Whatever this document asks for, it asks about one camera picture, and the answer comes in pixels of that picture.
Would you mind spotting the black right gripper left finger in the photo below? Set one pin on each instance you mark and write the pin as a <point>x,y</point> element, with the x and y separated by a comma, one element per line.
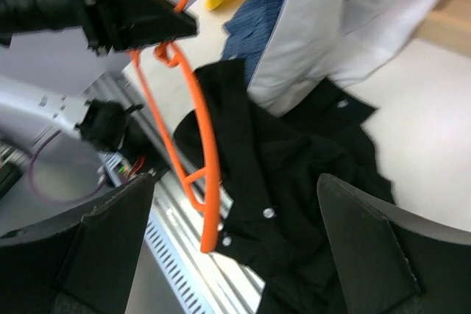
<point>80,261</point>

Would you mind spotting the black garment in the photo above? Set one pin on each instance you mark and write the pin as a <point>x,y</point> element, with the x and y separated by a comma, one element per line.
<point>270,167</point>

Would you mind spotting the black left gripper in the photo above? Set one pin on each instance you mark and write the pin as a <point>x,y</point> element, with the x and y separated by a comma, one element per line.
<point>121,25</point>

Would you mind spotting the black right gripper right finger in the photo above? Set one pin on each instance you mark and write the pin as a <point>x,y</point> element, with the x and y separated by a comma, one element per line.
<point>390,260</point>

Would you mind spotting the white shirt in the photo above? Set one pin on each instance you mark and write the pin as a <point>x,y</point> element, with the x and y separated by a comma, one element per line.
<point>344,40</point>

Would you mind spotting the aluminium mounting rail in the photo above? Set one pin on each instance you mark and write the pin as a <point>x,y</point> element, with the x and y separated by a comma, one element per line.
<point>202,283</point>

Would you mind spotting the wooden clothes rack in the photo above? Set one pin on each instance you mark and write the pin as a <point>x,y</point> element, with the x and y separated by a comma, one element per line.
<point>448,26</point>

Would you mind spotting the blue checked shirt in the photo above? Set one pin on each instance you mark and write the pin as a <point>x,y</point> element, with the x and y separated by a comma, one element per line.
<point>249,31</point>

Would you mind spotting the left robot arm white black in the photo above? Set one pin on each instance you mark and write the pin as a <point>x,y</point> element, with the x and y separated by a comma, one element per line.
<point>101,123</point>

